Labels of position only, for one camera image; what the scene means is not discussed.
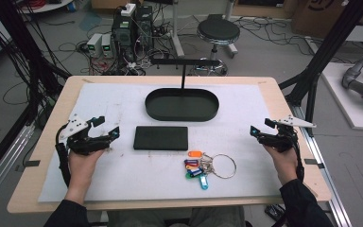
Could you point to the white power adapter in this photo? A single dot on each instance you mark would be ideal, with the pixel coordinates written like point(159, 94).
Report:
point(128, 9)

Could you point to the white platform board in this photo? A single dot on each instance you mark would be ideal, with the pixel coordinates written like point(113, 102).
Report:
point(353, 113)

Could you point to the white table mat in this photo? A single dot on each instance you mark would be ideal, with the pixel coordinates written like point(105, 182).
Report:
point(157, 179)

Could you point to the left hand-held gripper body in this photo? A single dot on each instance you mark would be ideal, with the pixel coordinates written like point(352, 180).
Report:
point(85, 145)

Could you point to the black metal frame post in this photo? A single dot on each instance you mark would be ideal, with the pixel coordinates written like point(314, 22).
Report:
point(321, 56)
point(28, 53)

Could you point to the black oval tray with hanger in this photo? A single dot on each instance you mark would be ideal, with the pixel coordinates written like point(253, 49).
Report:
point(182, 105)

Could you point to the black device under table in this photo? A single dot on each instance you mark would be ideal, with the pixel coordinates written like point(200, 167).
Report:
point(274, 212)

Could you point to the person's legs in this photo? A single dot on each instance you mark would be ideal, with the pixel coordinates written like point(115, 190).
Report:
point(138, 219)

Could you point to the wooden table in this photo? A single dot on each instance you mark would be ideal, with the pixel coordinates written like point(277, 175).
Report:
point(53, 126)

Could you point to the black round stool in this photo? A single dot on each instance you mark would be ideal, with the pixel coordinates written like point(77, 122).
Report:
point(218, 31)

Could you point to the white desk leg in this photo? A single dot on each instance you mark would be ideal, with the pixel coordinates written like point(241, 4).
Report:
point(177, 34)

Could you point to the black tape piece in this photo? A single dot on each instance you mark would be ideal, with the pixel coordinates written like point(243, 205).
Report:
point(31, 163)
point(313, 162)

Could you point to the black computer tower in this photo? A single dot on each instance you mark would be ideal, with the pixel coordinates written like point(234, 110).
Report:
point(144, 25)
point(123, 34)

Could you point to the cardboard box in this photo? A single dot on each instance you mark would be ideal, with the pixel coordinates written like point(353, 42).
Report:
point(315, 15)

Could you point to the aluminium rail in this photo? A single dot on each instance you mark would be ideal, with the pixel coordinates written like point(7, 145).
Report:
point(3, 164)
point(327, 183)

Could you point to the black wallet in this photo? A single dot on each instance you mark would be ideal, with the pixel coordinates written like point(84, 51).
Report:
point(160, 138)

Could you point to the person's left hand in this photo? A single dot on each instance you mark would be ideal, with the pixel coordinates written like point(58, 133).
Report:
point(83, 170)

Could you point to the grey power supply unit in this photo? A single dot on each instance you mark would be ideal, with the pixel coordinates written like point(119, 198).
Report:
point(107, 44)
point(94, 44)

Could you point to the person's right hand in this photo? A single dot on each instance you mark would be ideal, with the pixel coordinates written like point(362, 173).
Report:
point(285, 164)

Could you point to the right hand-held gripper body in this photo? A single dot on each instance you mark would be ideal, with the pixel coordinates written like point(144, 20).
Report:
point(280, 140)

